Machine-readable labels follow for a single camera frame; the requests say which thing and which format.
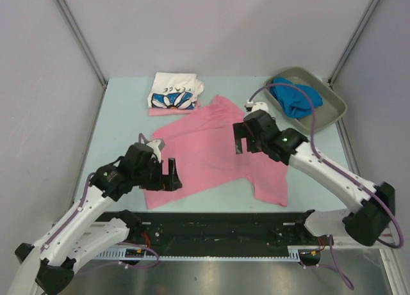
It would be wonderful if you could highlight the purple cable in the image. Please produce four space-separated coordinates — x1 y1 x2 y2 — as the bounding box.
246 82 404 291
41 133 161 276

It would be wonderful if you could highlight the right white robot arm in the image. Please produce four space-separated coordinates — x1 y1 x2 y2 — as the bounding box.
233 109 395 246

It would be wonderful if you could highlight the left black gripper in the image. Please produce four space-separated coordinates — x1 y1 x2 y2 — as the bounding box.
133 157 181 191

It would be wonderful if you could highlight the grey plastic tray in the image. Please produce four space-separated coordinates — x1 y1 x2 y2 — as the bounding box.
264 67 347 134

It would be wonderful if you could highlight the aluminium frame post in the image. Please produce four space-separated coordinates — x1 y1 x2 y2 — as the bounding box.
327 0 382 88
53 0 108 89

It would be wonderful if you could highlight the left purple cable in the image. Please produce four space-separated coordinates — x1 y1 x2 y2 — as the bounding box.
41 133 161 276

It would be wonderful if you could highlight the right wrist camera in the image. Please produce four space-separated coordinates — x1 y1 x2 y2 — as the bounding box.
245 101 269 113

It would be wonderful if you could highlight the folded pink t shirt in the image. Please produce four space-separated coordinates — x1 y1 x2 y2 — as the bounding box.
148 102 201 116

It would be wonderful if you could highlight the pink t shirt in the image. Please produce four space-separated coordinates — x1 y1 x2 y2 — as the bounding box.
148 102 201 116
144 95 288 209

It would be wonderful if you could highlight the right aluminium frame post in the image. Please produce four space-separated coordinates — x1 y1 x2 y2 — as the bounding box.
327 0 382 88

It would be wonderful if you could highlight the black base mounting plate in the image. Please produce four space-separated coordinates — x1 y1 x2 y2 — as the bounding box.
128 212 329 257

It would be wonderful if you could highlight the blue t shirt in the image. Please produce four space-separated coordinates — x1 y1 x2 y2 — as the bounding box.
269 77 324 119

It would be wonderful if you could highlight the white flower print t shirt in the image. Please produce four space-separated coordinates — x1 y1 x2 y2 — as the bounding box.
147 72 204 113

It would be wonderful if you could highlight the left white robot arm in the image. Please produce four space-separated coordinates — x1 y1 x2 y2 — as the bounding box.
8 139 182 294

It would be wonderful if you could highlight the left aluminium frame post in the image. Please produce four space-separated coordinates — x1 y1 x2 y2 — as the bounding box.
53 0 108 89

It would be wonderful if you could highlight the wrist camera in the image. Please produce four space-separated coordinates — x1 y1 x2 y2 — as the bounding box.
245 101 269 113
146 139 165 161

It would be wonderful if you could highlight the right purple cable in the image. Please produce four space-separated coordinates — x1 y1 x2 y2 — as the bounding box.
246 82 404 291

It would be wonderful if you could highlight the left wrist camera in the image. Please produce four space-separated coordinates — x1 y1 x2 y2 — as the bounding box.
146 139 165 161

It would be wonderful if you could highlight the grey slotted cable duct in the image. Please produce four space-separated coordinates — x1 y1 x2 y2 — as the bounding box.
94 246 321 263

